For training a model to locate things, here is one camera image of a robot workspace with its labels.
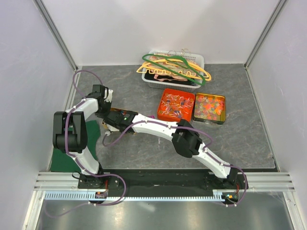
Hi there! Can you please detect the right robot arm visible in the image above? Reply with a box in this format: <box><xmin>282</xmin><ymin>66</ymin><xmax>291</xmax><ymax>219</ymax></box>
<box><xmin>103</xmin><ymin>111</ymin><xmax>238</xmax><ymax>189</ymax></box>

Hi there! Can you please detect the gold tin of gummies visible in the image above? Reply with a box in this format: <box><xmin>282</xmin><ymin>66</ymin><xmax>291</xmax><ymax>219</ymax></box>
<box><xmin>192</xmin><ymin>92</ymin><xmax>226</xmax><ymax>125</ymax></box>

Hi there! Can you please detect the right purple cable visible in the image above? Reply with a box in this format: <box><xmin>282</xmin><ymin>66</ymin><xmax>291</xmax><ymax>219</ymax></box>
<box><xmin>102</xmin><ymin>121</ymin><xmax>248</xmax><ymax>208</ymax></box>

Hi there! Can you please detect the purple cable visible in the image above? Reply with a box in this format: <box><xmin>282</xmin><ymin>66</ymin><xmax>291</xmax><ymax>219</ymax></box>
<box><xmin>43</xmin><ymin>69</ymin><xmax>127</xmax><ymax>218</ymax></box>
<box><xmin>102</xmin><ymin>121</ymin><xmax>248</xmax><ymax>208</ymax></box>

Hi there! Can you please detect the grey cable duct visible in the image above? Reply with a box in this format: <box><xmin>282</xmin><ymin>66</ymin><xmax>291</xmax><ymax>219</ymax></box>
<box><xmin>44</xmin><ymin>189</ymin><xmax>225</xmax><ymax>202</ymax></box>

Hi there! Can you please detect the floral pink cloth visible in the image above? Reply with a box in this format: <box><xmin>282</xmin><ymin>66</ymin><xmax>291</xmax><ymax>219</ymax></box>
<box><xmin>148</xmin><ymin>55</ymin><xmax>200</xmax><ymax>82</ymax></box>

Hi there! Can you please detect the orange tray of lollipops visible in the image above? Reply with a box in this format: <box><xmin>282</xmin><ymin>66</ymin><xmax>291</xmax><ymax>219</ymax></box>
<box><xmin>157</xmin><ymin>89</ymin><xmax>195</xmax><ymax>122</ymax></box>

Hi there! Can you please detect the green cloth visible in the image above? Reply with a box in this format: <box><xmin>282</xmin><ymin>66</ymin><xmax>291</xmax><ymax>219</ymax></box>
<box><xmin>50</xmin><ymin>120</ymin><xmax>101</xmax><ymax>173</ymax></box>

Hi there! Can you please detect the yellow clothes hanger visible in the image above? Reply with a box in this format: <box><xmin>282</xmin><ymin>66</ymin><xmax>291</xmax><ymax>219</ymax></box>
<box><xmin>141</xmin><ymin>57</ymin><xmax>212</xmax><ymax>81</ymax></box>

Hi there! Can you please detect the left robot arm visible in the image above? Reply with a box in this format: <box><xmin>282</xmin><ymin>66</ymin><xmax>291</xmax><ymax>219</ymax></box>
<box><xmin>53</xmin><ymin>84</ymin><xmax>113</xmax><ymax>189</ymax></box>

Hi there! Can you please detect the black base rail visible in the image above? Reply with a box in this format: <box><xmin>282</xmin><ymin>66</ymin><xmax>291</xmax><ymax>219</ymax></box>
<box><xmin>78</xmin><ymin>168</ymin><xmax>248</xmax><ymax>192</ymax></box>

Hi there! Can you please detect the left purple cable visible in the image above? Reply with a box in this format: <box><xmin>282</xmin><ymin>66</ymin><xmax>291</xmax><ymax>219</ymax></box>
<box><xmin>43</xmin><ymin>69</ymin><xmax>127</xmax><ymax>218</ymax></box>

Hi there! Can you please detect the orange clothes hanger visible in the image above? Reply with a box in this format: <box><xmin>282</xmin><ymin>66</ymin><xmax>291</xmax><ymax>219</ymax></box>
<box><xmin>136</xmin><ymin>59</ymin><xmax>212</xmax><ymax>81</ymax></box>

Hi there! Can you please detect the black garment in basket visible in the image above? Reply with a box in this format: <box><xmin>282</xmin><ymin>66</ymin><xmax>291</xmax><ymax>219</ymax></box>
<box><xmin>144</xmin><ymin>73</ymin><xmax>197</xmax><ymax>86</ymax></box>

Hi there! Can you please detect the green clothes hanger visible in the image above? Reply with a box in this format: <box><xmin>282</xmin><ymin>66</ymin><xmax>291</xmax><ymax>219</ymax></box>
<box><xmin>142</xmin><ymin>54</ymin><xmax>207</xmax><ymax>86</ymax></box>

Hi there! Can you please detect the gold tin of candies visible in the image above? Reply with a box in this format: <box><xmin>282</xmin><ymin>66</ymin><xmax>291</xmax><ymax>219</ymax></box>
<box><xmin>103</xmin><ymin>108</ymin><xmax>139</xmax><ymax>133</ymax></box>

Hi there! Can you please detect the white plastic basket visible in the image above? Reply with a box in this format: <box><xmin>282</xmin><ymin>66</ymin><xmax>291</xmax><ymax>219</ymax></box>
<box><xmin>136</xmin><ymin>50</ymin><xmax>212</xmax><ymax>92</ymax></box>

